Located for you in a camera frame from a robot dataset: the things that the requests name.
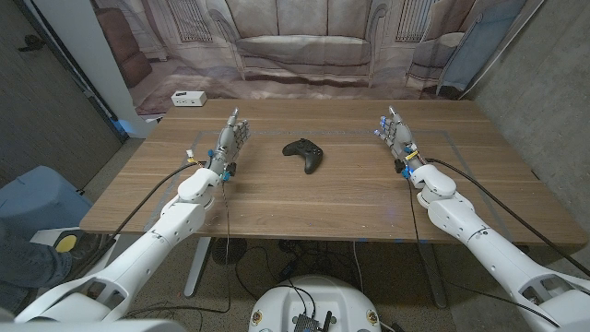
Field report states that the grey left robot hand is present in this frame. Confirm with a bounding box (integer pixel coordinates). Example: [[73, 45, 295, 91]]
[[208, 107, 252, 175]]

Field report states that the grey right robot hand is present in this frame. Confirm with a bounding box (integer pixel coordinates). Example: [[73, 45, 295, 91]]
[[373, 105, 424, 172]]

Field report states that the black game controller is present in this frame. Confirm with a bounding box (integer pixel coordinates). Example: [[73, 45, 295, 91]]
[[282, 137, 325, 175]]

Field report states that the white robot shoulder cover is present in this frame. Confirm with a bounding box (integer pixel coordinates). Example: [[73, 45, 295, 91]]
[[0, 319, 188, 332]]

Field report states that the white power outlet box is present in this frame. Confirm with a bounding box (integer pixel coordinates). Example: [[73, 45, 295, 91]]
[[171, 90, 208, 108]]

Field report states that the round black floor fan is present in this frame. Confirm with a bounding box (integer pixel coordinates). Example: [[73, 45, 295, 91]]
[[211, 237, 248, 267]]

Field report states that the printed sofa room backdrop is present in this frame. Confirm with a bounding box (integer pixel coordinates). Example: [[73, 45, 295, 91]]
[[90, 0, 531, 117]]

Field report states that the white table leg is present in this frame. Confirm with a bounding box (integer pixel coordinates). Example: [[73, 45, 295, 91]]
[[183, 236, 213, 299]]

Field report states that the white backdrop stand pole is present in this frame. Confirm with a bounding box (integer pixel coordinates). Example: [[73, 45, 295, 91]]
[[457, 0, 548, 101]]

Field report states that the grey table leg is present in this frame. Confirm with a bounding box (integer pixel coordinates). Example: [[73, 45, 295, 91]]
[[417, 242, 448, 309]]

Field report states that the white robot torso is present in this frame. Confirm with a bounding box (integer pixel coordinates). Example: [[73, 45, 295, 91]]
[[247, 275, 383, 332]]

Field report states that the black yellow foot pedal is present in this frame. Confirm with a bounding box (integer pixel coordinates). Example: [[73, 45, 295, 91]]
[[53, 232, 79, 254]]

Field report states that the black computer board with antenna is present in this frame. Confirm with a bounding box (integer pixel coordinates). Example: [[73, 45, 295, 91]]
[[291, 311, 333, 332]]

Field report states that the blue grey chair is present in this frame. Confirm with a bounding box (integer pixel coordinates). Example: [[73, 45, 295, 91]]
[[0, 165, 93, 241]]

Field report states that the person leg in jeans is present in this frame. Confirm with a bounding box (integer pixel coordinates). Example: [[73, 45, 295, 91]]
[[0, 220, 75, 314]]

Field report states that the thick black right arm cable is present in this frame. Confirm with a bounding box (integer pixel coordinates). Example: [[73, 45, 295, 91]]
[[424, 158, 590, 279]]

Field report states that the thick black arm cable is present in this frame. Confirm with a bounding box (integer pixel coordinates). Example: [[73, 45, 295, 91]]
[[64, 160, 208, 282], [424, 158, 590, 279]]

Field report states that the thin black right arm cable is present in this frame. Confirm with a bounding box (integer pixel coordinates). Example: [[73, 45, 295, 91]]
[[406, 176, 561, 328]]

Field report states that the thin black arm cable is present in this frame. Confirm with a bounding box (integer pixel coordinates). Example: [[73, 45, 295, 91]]
[[406, 176, 561, 328], [124, 178, 232, 319]]

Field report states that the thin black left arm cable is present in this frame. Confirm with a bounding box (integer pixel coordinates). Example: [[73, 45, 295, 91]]
[[124, 178, 232, 319]]

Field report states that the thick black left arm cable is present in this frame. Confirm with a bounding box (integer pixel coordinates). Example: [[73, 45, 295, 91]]
[[64, 160, 208, 282]]

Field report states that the black floor cable tangle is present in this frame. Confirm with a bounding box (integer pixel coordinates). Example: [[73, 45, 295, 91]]
[[233, 239, 365, 301]]

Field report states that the white wall panel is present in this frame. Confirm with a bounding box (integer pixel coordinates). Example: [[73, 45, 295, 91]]
[[31, 0, 158, 139]]

